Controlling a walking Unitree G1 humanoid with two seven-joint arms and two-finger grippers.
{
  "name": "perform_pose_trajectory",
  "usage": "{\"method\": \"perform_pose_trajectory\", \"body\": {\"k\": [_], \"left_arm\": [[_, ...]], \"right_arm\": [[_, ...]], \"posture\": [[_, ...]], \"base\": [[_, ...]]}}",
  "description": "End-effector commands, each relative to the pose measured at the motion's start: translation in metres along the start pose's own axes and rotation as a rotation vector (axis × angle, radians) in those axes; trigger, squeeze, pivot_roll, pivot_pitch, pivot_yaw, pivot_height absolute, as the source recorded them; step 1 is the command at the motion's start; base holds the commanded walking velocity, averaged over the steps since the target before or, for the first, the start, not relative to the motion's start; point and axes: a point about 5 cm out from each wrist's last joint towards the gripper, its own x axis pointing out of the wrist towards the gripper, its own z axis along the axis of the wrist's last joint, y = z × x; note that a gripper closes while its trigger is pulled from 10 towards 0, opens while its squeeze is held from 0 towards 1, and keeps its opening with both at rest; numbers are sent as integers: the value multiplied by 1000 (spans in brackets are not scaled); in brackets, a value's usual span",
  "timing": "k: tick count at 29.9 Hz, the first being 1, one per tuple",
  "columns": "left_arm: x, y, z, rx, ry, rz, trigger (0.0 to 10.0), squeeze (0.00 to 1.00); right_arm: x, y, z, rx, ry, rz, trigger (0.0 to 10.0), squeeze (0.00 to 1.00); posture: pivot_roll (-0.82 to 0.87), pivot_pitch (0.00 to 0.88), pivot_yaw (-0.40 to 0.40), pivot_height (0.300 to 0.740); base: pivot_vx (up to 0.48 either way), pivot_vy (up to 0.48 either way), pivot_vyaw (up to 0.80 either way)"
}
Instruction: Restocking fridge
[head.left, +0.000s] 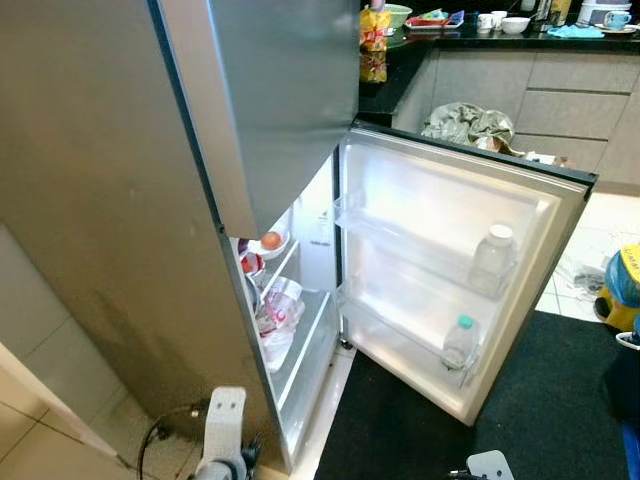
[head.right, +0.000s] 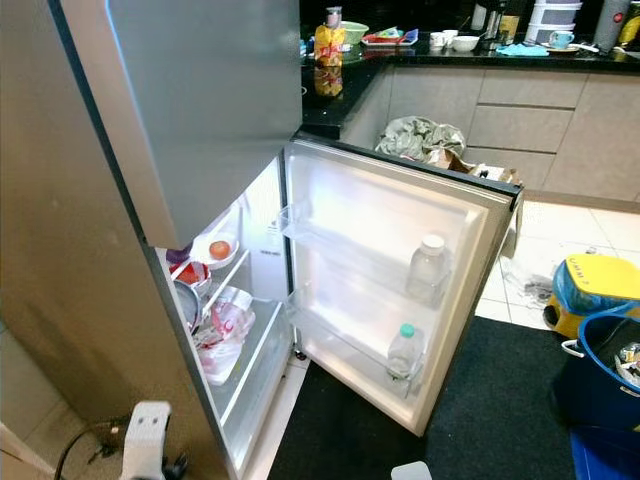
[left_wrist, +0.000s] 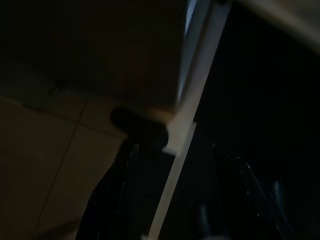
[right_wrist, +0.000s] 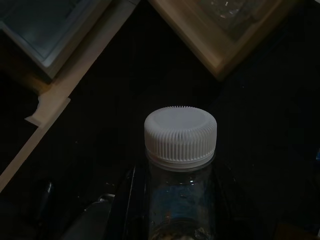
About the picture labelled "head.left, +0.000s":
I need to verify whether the silver fridge door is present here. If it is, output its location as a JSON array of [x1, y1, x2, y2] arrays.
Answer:
[[333, 123, 599, 428]]

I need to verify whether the clear plastic bag red label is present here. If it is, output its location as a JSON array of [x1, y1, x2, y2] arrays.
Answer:
[[255, 277, 307, 373]]

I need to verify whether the steel pot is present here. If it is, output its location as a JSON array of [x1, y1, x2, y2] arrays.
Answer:
[[243, 275, 263, 313]]

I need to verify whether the blue plastic box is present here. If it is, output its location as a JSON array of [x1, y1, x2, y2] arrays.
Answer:
[[620, 422, 640, 480]]

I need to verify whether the red bowl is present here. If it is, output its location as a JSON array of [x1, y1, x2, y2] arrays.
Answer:
[[240, 253, 267, 278]]

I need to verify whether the shallow white bowl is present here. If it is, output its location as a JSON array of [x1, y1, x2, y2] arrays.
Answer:
[[250, 230, 292, 262]]

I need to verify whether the blue bucket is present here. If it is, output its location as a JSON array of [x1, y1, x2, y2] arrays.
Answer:
[[603, 318, 640, 426]]

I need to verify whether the clear bottle green cap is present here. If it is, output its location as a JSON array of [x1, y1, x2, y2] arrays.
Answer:
[[441, 315, 480, 374]]

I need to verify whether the black floor mat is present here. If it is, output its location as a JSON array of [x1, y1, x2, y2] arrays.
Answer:
[[313, 310, 633, 480]]

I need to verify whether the silver refrigerator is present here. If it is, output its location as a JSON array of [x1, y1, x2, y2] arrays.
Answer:
[[0, 0, 363, 476]]

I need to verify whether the crumpled clear plastic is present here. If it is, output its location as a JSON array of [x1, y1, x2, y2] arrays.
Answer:
[[553, 252, 608, 303]]

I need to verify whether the clear bottle white cap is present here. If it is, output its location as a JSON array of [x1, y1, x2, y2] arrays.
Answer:
[[469, 224, 518, 298]]

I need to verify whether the silver freezer door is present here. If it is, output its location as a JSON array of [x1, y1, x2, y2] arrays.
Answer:
[[158, 0, 361, 241]]

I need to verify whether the black countertop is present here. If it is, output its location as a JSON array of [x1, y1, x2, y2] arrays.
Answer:
[[357, 20, 640, 128]]

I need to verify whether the large open cardboard box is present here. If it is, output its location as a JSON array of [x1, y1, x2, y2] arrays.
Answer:
[[478, 135, 569, 169]]

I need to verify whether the grey kitchen cabinet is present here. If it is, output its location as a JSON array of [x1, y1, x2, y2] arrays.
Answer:
[[392, 50, 640, 188]]

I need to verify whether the yellow snack bag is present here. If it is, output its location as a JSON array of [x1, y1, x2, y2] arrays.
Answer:
[[360, 9, 392, 54]]

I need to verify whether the green plastic basket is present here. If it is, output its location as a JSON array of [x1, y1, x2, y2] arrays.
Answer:
[[386, 4, 414, 32]]

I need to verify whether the red tray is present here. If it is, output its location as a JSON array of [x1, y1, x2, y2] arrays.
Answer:
[[405, 9, 465, 30]]

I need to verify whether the teal mug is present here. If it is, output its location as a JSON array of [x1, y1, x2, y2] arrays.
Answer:
[[603, 9, 634, 30]]

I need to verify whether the teal cloth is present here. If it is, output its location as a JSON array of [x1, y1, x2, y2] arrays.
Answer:
[[546, 24, 605, 41]]

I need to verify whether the small white bowl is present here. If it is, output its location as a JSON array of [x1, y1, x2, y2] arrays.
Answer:
[[500, 16, 532, 36]]

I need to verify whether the white stacked container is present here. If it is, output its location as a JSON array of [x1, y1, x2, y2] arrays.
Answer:
[[577, 0, 633, 27]]

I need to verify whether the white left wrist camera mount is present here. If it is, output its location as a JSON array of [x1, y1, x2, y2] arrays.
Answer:
[[199, 387, 248, 476]]

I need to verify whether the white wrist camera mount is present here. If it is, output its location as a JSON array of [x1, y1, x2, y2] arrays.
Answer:
[[199, 387, 248, 476], [466, 450, 515, 480]]

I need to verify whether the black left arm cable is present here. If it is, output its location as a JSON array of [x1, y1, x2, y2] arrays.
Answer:
[[136, 402, 213, 480]]

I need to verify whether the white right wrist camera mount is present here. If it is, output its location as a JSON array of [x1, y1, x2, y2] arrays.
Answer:
[[466, 450, 515, 480]]

